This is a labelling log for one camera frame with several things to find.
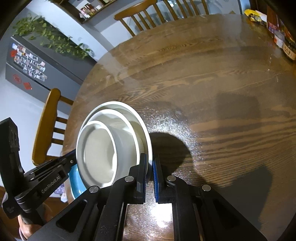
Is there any brown sauce jar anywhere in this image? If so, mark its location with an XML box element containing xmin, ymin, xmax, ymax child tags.
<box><xmin>282</xmin><ymin>38</ymin><xmax>296</xmax><ymax>61</ymax></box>

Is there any large white bowl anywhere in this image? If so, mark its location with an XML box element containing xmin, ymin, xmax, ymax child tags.
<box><xmin>79</xmin><ymin>101</ymin><xmax>153</xmax><ymax>181</ymax></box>

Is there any medium white bowl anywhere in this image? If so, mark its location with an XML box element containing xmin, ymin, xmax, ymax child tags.
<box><xmin>80</xmin><ymin>109</ymin><xmax>144</xmax><ymax>183</ymax></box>

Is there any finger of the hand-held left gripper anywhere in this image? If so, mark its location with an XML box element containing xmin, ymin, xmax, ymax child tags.
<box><xmin>55</xmin><ymin>148</ymin><xmax>78</xmax><ymax>172</ymax></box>

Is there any person's left hand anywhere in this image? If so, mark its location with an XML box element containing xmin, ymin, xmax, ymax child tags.
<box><xmin>18</xmin><ymin>213</ymin><xmax>44</xmax><ymax>240</ymax></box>

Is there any blue oval plate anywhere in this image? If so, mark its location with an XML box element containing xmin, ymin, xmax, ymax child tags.
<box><xmin>69</xmin><ymin>166</ymin><xmax>89</xmax><ymax>200</ymax></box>

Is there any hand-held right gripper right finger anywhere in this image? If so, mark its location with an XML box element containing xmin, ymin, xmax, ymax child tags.
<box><xmin>153</xmin><ymin>159</ymin><xmax>267</xmax><ymax>241</ymax></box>

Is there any small white ramekin bowl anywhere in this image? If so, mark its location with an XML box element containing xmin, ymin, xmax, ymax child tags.
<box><xmin>76</xmin><ymin>120</ymin><xmax>139</xmax><ymax>189</ymax></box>

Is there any grey fridge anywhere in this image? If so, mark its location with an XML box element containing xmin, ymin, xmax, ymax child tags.
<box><xmin>5</xmin><ymin>36</ymin><xmax>97</xmax><ymax>105</ymax></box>

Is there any group of fridge photo magnets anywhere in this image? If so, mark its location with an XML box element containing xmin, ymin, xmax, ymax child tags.
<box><xmin>9</xmin><ymin>44</ymin><xmax>48</xmax><ymax>81</ymax></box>

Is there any wooden dining chair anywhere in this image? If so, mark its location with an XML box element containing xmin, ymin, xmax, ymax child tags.
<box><xmin>162</xmin><ymin>0</ymin><xmax>210</xmax><ymax>15</ymax></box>
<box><xmin>114</xmin><ymin>0</ymin><xmax>167</xmax><ymax>37</ymax></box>
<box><xmin>32</xmin><ymin>88</ymin><xmax>74</xmax><ymax>166</ymax></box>

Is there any trailing green plant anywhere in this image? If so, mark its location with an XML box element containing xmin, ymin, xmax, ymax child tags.
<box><xmin>13</xmin><ymin>15</ymin><xmax>95</xmax><ymax>61</ymax></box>

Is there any yellow snack packet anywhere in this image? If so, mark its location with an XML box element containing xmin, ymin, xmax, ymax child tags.
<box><xmin>244</xmin><ymin>9</ymin><xmax>266</xmax><ymax>24</ymax></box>

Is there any dark wooden wall shelf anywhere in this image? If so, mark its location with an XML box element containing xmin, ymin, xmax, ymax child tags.
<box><xmin>50</xmin><ymin>0</ymin><xmax>121</xmax><ymax>24</ymax></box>

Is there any small white label jar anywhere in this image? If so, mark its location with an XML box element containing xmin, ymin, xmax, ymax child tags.
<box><xmin>274</xmin><ymin>31</ymin><xmax>285</xmax><ymax>45</ymax></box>

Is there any row of shelf bottles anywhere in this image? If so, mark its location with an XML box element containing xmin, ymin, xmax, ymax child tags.
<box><xmin>80</xmin><ymin>3</ymin><xmax>99</xmax><ymax>16</ymax></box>

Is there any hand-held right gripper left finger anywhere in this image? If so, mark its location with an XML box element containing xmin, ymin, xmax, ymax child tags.
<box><xmin>30</xmin><ymin>153</ymin><xmax>148</xmax><ymax>241</ymax></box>

